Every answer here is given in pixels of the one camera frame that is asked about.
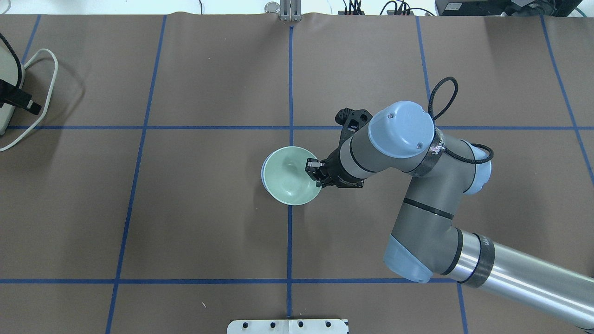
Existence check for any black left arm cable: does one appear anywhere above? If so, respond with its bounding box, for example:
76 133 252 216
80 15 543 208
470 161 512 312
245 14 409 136
0 32 24 93

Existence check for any cream toaster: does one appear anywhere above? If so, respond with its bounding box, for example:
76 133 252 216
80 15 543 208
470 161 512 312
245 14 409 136
0 45 23 136

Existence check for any green bowl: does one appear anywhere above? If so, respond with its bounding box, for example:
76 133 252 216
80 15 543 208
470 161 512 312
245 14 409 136
265 146 321 206

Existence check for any brown paper table mat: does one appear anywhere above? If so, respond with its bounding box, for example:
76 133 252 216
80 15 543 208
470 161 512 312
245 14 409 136
1 13 593 334

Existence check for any black monitor base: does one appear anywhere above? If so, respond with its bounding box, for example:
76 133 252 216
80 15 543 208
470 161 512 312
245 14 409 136
434 0 582 17

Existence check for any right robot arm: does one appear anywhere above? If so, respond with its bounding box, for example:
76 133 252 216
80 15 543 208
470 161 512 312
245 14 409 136
304 101 594 334

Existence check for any blue bowl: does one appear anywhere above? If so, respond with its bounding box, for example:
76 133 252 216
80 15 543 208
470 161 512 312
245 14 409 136
260 156 270 191

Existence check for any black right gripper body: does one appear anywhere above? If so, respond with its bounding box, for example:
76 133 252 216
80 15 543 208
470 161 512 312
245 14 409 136
316 148 364 188

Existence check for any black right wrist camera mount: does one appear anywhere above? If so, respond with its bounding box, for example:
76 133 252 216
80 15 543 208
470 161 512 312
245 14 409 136
335 108 373 146

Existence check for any white mounting plate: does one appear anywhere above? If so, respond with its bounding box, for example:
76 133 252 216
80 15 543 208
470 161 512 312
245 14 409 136
226 319 350 334

